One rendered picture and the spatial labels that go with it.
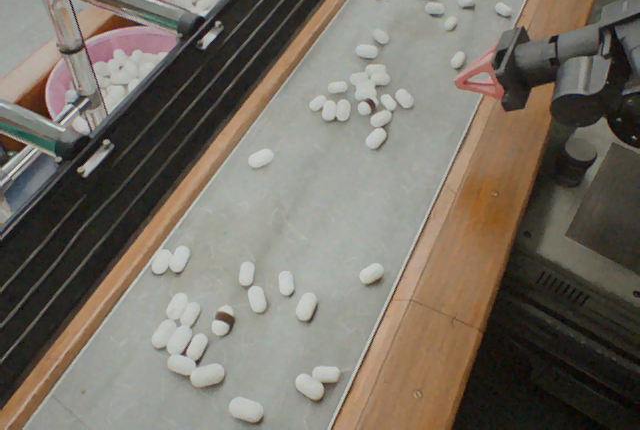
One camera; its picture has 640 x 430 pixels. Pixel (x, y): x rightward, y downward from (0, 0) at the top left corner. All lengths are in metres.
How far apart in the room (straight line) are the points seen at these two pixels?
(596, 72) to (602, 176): 0.66
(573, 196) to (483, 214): 0.49
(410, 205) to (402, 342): 0.22
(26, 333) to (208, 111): 0.22
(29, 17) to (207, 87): 0.74
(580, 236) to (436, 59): 0.44
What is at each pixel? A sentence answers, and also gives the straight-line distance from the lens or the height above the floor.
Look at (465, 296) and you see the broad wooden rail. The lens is 0.79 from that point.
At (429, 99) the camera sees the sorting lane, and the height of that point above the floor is 0.74.
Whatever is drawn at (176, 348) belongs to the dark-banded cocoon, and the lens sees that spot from 0.75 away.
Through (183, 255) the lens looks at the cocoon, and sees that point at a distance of 0.81.
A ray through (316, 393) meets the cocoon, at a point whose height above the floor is 0.76.
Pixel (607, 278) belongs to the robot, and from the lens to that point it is 1.25.
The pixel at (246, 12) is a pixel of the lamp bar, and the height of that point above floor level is 1.10.
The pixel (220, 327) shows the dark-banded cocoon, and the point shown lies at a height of 0.76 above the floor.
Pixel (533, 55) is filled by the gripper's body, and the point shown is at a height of 0.95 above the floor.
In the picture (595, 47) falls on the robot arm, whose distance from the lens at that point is 0.79.
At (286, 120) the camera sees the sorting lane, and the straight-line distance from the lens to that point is 0.97.
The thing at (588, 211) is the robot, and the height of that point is 0.47.
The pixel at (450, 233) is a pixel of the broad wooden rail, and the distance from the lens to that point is 0.84.
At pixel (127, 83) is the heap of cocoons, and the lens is 1.07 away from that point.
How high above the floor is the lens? 1.44
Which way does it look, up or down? 53 degrees down
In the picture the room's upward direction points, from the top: 4 degrees clockwise
